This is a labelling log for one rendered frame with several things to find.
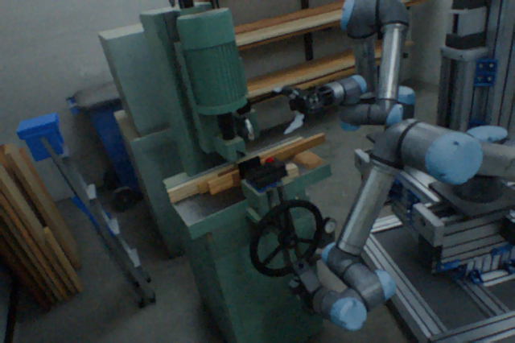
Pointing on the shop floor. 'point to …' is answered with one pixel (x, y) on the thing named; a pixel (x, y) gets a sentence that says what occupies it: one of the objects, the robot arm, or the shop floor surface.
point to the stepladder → (84, 199)
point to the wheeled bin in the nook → (109, 140)
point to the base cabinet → (253, 291)
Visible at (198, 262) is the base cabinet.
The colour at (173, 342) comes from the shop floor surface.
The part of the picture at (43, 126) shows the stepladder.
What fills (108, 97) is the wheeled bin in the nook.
